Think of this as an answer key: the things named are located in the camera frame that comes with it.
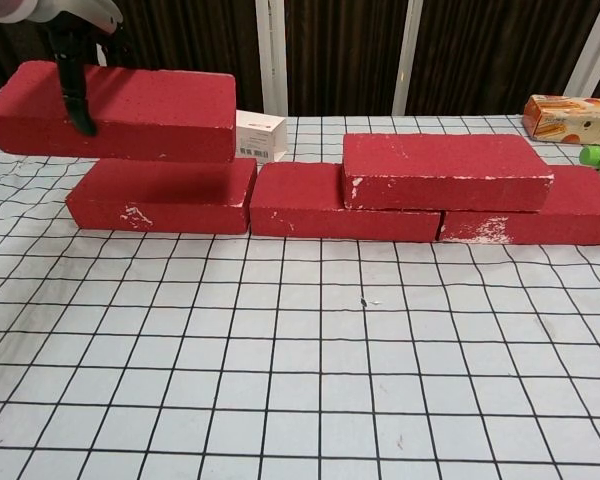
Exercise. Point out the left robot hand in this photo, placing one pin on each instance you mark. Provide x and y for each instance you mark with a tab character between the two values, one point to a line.
72	75

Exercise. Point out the red foam brick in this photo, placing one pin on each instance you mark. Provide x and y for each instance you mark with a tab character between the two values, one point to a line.
440	165
155	115
165	200
300	200
575	220

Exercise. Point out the dark brown curtain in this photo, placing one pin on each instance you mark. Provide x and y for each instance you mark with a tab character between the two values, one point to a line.
190	40

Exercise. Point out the small white carton box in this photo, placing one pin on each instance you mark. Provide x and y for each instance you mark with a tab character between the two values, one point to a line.
260	137

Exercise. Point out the checked light blue tablecloth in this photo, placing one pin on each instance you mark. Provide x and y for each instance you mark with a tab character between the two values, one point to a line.
305	360

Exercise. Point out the orange snack box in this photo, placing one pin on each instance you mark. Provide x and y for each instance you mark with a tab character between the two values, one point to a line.
570	120

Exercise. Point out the white frame pole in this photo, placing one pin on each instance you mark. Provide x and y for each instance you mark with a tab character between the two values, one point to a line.
100	55
408	50
280	50
264	50
587	50

